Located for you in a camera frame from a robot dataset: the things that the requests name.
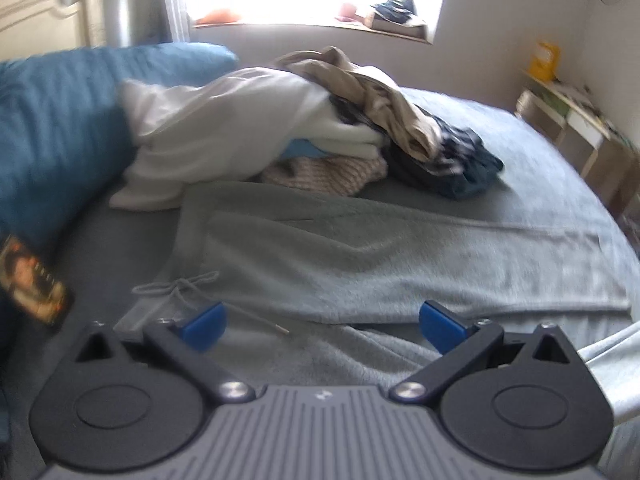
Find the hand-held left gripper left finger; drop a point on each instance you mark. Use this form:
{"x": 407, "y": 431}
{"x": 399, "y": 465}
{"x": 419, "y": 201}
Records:
{"x": 202, "y": 327}

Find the light blue cloth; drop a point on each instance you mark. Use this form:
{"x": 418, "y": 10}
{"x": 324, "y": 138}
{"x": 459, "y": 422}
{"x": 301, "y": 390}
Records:
{"x": 305, "y": 150}

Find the white wooden desk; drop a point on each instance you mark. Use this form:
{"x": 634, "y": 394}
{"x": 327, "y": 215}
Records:
{"x": 585, "y": 130}

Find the yellow box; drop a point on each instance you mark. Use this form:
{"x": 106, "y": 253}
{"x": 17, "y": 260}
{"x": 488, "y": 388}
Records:
{"x": 544, "y": 60}

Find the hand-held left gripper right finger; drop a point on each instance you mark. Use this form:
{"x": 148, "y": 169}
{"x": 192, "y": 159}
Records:
{"x": 442, "y": 327}

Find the cream ornate headboard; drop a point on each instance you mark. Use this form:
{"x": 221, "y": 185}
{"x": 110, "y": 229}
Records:
{"x": 35, "y": 0}

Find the dark bundle on windowsill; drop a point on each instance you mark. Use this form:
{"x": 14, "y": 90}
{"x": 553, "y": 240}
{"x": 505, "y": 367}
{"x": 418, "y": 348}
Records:
{"x": 397, "y": 10}

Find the beige garment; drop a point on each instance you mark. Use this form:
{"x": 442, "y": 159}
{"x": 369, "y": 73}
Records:
{"x": 380, "y": 95}

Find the orange and black printed card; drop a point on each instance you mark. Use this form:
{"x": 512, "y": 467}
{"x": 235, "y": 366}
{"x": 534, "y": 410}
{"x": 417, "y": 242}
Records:
{"x": 35, "y": 285}

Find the light grey cloth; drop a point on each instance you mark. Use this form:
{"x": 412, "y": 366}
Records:
{"x": 620, "y": 370}

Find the grey fleece pants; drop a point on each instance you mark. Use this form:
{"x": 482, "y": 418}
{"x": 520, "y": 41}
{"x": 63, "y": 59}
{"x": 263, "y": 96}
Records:
{"x": 350, "y": 260}

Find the dark teal garment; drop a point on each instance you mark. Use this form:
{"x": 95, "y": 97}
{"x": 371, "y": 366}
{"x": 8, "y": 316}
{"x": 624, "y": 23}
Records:
{"x": 450, "y": 182}

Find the white garment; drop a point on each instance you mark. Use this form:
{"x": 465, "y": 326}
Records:
{"x": 225, "y": 130}

